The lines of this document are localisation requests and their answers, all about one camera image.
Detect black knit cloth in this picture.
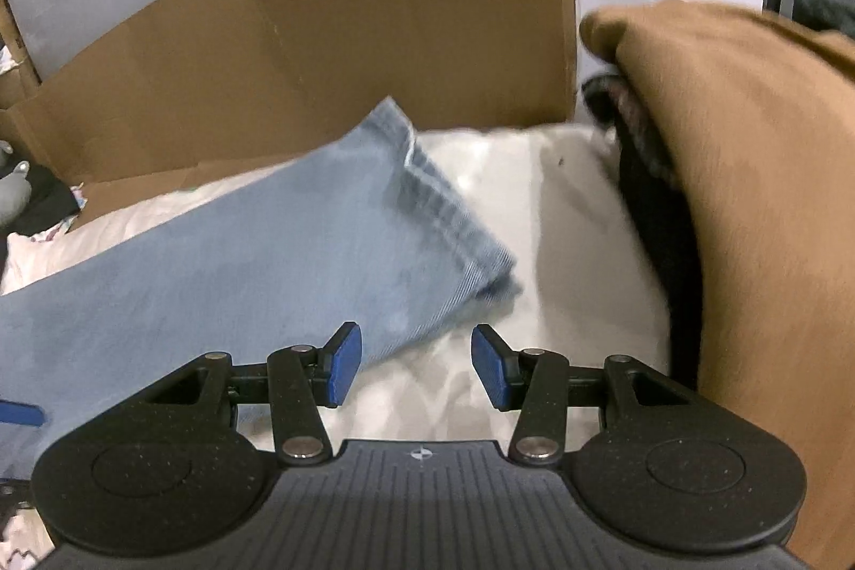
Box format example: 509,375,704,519
582,72,702,392

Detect blue denim pants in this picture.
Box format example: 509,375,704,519
0,99,523,478

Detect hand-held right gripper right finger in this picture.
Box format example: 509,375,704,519
471,324,702,465

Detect grey neck pillow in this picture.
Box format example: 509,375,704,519
0,139,34,228

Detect cream bear print blanket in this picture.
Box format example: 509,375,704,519
0,122,675,457

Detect brown folded cloth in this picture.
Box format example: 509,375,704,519
580,0,855,570

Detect low open cardboard box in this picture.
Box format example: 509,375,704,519
0,0,579,230

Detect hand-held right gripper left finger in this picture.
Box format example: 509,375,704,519
143,322,363,465

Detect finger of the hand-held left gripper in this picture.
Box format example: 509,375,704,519
0,398,45,428

